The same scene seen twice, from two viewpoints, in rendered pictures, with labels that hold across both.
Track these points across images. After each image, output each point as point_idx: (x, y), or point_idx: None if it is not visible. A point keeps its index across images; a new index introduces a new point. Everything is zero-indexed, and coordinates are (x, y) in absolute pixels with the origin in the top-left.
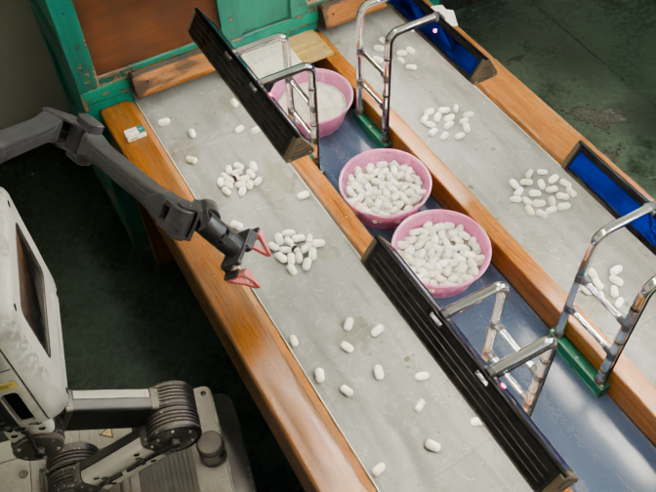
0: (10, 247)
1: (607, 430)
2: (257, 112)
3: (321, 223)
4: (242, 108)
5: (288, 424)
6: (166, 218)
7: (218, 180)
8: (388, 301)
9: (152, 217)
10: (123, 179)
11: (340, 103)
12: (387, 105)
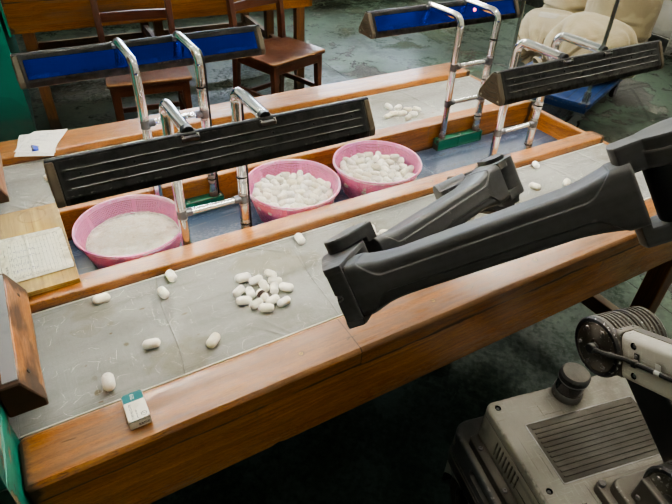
0: None
1: (503, 140)
2: (299, 136)
3: (338, 230)
4: (115, 294)
5: (592, 246)
6: (510, 181)
7: (265, 307)
8: (433, 197)
9: (504, 200)
10: (458, 210)
11: (143, 216)
12: None
